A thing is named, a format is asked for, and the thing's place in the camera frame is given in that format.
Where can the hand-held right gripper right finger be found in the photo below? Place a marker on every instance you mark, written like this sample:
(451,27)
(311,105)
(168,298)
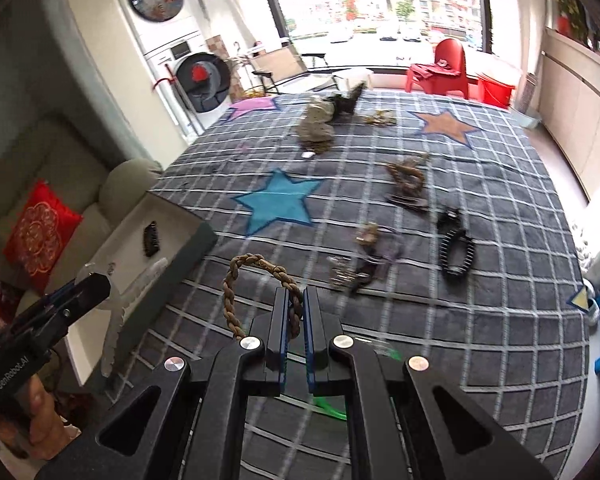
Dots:
(310,332)

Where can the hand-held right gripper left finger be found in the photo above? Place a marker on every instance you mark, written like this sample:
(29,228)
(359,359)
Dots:
(281,327)

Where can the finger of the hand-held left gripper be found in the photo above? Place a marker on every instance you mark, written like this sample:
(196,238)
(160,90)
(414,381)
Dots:
(50,301)
(90,294)

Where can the clear plastic hair claw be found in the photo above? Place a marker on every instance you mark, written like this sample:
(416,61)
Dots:
(112,340)

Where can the grey tray with white lining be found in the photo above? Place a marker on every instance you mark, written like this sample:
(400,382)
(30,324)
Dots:
(125,230)

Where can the green translucent bangle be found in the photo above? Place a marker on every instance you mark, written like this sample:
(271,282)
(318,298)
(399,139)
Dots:
(330,406)

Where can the person's left hand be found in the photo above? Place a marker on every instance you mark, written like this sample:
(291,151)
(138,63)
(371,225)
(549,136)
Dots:
(42,410)

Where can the red embroidered cushion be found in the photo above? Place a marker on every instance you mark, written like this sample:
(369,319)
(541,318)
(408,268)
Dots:
(40,235)

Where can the black beaded hair clip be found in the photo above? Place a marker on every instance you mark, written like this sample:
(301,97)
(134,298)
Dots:
(151,239)

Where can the beige sofa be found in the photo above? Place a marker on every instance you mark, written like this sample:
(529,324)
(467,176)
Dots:
(125,175)

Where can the dark flat hair clip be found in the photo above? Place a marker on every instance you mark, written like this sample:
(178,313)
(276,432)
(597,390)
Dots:
(410,203)

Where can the small black hair claw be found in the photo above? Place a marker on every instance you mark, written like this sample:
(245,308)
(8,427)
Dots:
(450,220)

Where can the brown hair claw clip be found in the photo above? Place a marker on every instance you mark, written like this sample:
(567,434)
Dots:
(405,177)

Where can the gold hair accessory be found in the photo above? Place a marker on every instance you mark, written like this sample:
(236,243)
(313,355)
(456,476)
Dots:
(380,120)

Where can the grey checked star blanket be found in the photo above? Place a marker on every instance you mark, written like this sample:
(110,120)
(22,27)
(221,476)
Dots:
(505,210)

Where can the dark hair accessory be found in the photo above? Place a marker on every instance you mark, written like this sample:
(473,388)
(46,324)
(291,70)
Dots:
(347,101)

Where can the white washing machine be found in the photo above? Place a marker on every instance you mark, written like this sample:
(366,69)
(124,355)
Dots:
(205,80)

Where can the beige folding chair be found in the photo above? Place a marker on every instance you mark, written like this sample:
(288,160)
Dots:
(280,65)

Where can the white dryer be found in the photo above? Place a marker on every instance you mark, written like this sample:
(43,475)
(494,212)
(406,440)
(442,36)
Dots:
(155,5)

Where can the red bucket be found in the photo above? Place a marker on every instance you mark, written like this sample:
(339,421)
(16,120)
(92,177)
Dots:
(495,90)

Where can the potted plant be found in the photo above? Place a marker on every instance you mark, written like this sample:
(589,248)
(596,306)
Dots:
(575,15)

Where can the beige wall cabinet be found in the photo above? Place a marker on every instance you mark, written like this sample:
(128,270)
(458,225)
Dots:
(575,105)

